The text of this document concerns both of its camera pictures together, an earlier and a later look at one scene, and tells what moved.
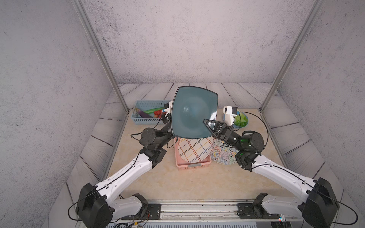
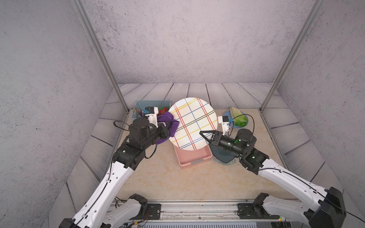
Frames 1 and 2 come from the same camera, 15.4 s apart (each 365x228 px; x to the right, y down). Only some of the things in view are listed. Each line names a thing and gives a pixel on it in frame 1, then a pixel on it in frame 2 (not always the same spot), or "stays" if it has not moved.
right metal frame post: [317, 4] stays
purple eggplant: [143, 115] stays
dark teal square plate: [190, 105] -> [224, 155]
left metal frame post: [87, 23] stays
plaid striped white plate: [195, 150] -> [195, 115]
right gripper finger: [216, 127] -> [210, 131]
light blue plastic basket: [144, 105] stays
